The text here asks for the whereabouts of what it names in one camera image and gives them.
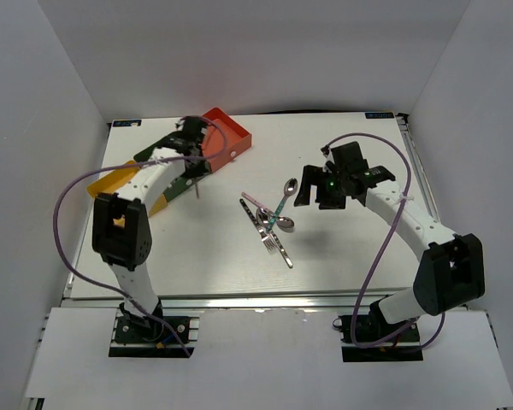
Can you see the green handled spoon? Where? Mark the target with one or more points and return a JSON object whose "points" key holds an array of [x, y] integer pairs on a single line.
{"points": [[290, 189]]}

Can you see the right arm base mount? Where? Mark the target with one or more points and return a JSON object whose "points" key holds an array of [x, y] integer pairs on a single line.
{"points": [[404, 347]]}

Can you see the green tray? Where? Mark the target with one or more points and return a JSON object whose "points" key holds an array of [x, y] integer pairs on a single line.
{"points": [[177, 188]]}

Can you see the pink handled spoon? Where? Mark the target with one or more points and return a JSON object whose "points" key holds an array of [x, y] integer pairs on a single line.
{"points": [[256, 203]]}

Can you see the red tray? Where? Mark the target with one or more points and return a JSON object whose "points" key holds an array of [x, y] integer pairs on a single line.
{"points": [[238, 139]]}

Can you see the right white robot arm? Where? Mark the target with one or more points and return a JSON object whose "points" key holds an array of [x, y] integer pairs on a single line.
{"points": [[451, 266]]}

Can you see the silver fork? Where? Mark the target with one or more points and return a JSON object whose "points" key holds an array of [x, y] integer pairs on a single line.
{"points": [[269, 241]]}

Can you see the yellow tray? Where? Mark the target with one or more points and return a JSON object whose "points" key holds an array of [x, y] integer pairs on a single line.
{"points": [[111, 183]]}

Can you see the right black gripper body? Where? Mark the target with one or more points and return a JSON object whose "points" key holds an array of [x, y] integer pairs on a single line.
{"points": [[332, 193]]}

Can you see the aluminium table frame rail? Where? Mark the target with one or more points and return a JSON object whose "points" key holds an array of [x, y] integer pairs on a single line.
{"points": [[311, 301]]}

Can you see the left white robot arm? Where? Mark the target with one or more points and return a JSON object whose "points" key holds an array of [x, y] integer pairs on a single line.
{"points": [[121, 228]]}

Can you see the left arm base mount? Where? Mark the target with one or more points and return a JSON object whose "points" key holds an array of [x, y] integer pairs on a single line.
{"points": [[133, 341]]}

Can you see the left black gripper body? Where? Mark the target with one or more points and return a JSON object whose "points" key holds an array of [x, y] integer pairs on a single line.
{"points": [[197, 167]]}

